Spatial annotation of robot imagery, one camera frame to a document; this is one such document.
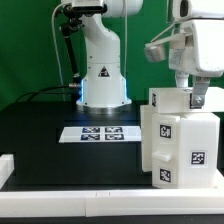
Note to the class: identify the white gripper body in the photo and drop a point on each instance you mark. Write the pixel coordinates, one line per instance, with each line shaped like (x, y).
(203, 48)

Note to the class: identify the white U-shaped obstacle frame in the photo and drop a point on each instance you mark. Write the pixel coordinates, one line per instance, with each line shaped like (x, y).
(109, 202)

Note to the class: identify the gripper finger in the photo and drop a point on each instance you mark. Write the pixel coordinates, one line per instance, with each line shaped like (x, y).
(200, 87)
(181, 79)

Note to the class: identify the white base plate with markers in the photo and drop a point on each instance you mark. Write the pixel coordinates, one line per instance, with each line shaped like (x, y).
(100, 134)

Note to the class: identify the white cabinet body box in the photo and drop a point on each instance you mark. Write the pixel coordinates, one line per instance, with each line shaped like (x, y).
(198, 138)

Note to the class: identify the white cabinet door panel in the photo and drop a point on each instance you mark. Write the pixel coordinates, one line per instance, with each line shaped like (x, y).
(165, 150)
(146, 137)

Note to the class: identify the grey rear camera box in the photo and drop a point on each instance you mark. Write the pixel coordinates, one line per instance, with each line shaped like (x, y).
(92, 6)

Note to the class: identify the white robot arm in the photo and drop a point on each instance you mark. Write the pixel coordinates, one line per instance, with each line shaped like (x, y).
(103, 87)

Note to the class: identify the white cabinet top block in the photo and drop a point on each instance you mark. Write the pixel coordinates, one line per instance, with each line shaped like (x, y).
(177, 100)

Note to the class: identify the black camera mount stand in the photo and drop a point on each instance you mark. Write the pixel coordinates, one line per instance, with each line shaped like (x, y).
(71, 26)

